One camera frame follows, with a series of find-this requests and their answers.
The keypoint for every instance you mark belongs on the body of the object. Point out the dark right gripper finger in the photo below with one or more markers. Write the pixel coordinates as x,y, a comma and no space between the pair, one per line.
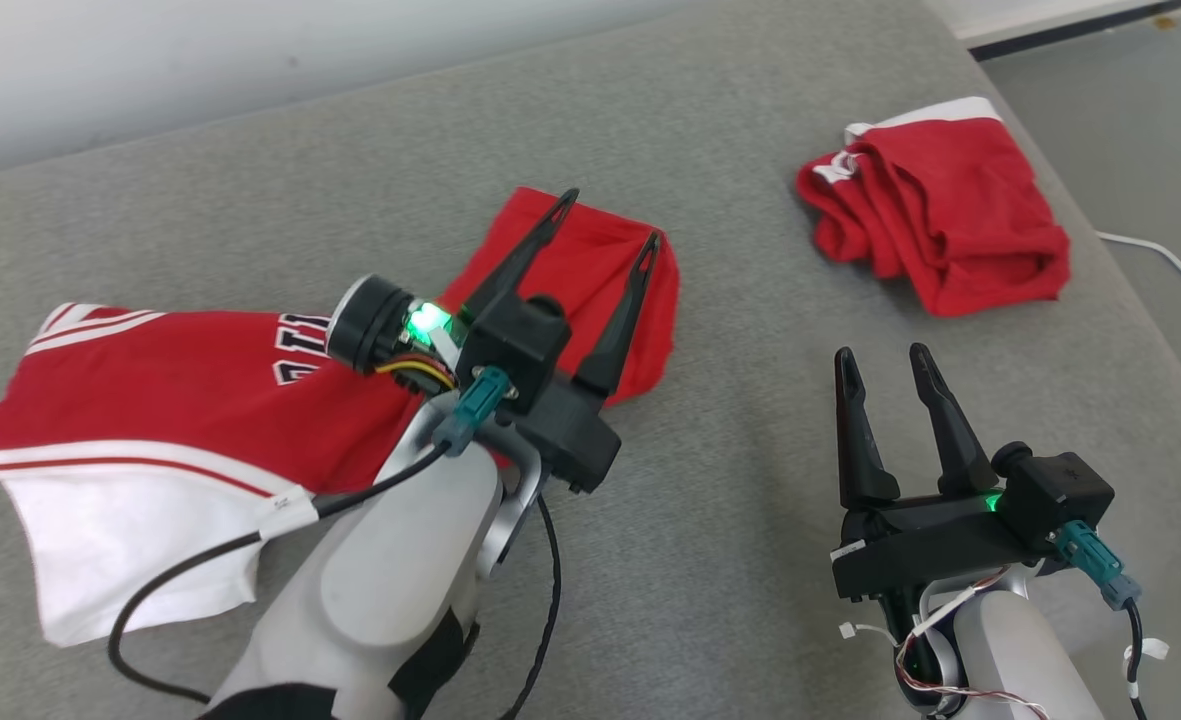
862,450
955,440

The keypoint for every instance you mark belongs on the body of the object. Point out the grey fabric sofa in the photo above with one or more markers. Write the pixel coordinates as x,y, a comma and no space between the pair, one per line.
730,400

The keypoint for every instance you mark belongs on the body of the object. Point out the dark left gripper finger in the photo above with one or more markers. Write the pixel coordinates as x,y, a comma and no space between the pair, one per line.
525,265
625,320

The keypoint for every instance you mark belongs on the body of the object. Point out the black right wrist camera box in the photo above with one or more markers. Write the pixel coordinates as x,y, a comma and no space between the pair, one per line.
1055,495

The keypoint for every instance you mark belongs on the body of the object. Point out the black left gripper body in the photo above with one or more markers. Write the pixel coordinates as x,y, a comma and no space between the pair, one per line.
575,440

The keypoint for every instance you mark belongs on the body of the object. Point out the red jersey with white sleeves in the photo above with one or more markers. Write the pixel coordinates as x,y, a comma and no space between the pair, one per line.
150,400

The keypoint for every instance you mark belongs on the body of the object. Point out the red shorts with white stripe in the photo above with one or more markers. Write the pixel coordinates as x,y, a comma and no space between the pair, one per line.
950,220

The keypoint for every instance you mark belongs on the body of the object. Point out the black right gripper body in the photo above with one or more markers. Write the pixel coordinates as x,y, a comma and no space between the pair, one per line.
930,545

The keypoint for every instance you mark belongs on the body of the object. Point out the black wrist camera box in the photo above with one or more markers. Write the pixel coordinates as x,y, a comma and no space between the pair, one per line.
1055,495
515,345

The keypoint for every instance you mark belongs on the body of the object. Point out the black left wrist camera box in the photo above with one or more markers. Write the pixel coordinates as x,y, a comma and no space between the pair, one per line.
515,345

